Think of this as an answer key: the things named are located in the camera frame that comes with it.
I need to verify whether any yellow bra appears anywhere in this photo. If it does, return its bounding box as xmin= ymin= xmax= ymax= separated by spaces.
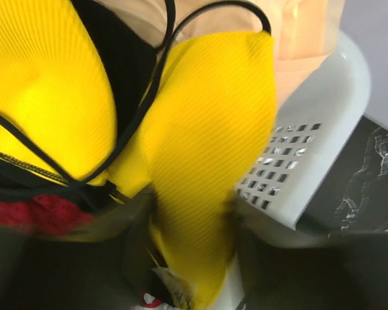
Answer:
xmin=0 ymin=0 xmax=277 ymax=309

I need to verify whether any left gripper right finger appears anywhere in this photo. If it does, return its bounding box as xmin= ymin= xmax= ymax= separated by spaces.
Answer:
xmin=231 ymin=210 xmax=388 ymax=309

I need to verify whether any red lace bra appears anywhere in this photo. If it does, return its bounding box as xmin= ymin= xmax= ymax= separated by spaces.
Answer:
xmin=0 ymin=194 xmax=96 ymax=236

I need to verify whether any black bra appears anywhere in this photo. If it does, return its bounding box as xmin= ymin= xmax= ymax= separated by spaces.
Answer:
xmin=0 ymin=1 xmax=272 ymax=208

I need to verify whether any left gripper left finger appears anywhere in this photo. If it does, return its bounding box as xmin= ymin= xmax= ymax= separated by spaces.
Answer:
xmin=0 ymin=190 xmax=156 ymax=310

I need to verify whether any white plastic basket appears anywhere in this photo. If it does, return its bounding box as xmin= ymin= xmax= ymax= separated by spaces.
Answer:
xmin=213 ymin=32 xmax=371 ymax=309

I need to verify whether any beige bra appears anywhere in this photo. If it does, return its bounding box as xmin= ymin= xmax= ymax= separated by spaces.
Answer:
xmin=101 ymin=0 xmax=345 ymax=106

